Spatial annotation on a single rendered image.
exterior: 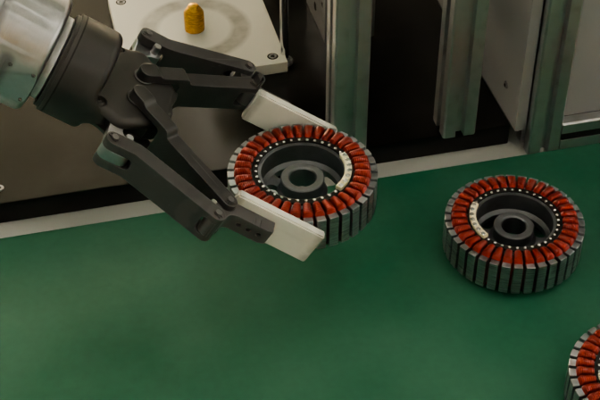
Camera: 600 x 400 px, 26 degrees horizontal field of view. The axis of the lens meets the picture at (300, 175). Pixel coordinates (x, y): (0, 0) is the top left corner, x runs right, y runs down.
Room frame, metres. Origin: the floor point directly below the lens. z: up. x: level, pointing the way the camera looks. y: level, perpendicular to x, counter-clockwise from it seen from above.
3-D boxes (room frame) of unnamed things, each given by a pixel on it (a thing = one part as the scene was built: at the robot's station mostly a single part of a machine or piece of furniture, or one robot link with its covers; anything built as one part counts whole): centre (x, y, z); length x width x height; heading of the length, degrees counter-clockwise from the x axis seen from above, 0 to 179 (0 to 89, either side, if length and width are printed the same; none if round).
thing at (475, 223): (0.77, -0.17, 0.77); 0.11 x 0.11 x 0.04
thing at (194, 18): (1.05, 0.10, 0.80); 0.02 x 0.02 x 0.03
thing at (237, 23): (1.05, 0.10, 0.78); 0.15 x 0.15 x 0.01; 14
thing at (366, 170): (0.74, 0.00, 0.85); 0.11 x 0.11 x 0.04
